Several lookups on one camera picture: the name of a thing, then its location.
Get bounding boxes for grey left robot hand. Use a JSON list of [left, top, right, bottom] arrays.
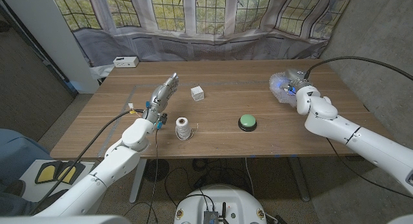
[[141, 72, 179, 130]]

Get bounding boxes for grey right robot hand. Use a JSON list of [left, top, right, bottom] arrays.
[[280, 68, 313, 94]]

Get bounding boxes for clear bubble wrap sheet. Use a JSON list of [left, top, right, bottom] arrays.
[[268, 72, 299, 108]]

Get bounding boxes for white thread spool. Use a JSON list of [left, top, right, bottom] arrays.
[[175, 117, 194, 141]]

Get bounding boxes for green button black base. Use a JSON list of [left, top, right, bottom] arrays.
[[237, 114, 258, 132]]

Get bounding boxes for small white cube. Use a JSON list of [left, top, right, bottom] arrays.
[[190, 85, 205, 102]]

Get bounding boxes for white power outlet box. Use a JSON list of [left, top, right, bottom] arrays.
[[112, 56, 139, 68]]

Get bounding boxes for printed window backdrop cloth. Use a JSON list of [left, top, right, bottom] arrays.
[[50, 0, 356, 68]]

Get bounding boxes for black round floor disc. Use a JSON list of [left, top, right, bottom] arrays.
[[144, 158, 170, 183]]

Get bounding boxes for white table leg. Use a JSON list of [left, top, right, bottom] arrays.
[[129, 158, 148, 204]]

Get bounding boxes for grey table leg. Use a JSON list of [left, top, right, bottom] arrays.
[[288, 156, 311, 202]]

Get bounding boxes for white robot torso base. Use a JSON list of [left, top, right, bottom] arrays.
[[173, 184, 268, 224]]

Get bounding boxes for grey electronics box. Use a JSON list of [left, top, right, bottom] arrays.
[[203, 210, 219, 224]]

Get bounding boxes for black yellow foot pedal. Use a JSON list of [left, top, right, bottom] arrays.
[[34, 161, 86, 185]]

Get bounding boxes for person's leg blue jeans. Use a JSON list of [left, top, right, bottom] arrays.
[[0, 128, 52, 217]]

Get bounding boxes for white floor platform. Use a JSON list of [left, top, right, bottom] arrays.
[[19, 159, 101, 202]]

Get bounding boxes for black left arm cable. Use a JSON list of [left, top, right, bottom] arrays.
[[28, 108, 145, 215]]

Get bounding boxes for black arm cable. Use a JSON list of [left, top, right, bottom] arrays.
[[28, 108, 145, 215], [303, 56, 413, 82]]

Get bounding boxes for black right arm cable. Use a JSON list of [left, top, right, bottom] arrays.
[[303, 56, 413, 82]]

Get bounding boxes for black floor cable bundle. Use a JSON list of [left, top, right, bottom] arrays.
[[164, 158, 256, 209]]

